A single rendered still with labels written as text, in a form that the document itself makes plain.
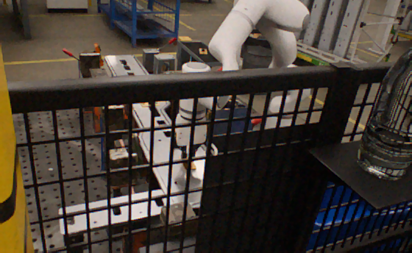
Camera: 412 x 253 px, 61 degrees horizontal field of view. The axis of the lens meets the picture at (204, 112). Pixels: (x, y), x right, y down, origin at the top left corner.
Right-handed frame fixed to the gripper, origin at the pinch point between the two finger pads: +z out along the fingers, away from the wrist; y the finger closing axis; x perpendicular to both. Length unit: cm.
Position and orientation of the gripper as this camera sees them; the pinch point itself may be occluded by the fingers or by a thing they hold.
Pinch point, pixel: (187, 155)
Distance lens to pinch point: 117.9
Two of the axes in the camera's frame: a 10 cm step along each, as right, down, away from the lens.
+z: -1.0, 8.9, 4.4
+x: 3.9, 4.4, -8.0
